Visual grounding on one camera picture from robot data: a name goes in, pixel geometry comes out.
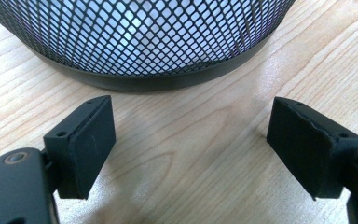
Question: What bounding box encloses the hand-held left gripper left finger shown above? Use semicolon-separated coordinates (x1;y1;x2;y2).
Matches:
43;94;117;201

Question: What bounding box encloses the black metal mesh basket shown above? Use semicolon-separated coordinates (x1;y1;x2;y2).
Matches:
0;0;296;93

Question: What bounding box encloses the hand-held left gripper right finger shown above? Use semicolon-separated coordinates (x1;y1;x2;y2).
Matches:
266;96;358;201

